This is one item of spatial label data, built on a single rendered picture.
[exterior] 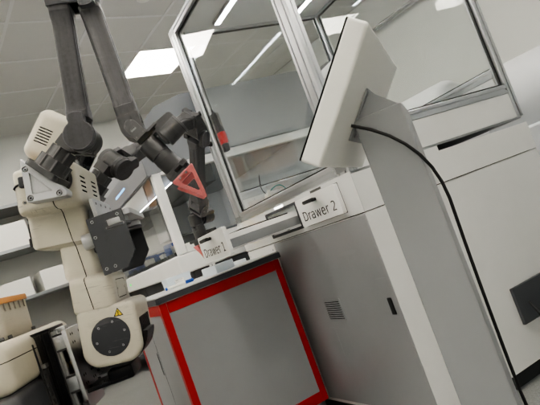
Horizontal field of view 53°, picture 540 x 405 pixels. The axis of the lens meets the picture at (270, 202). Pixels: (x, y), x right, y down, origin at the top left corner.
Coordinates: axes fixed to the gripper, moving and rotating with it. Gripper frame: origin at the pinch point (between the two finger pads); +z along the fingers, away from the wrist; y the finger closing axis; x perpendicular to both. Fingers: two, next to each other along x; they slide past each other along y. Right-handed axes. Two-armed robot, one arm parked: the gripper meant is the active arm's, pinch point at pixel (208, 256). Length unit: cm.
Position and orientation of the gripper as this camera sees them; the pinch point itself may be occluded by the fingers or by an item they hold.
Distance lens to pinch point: 240.1
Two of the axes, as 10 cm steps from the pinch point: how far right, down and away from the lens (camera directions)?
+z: 3.5, 9.4, -0.3
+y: -8.9, 3.4, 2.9
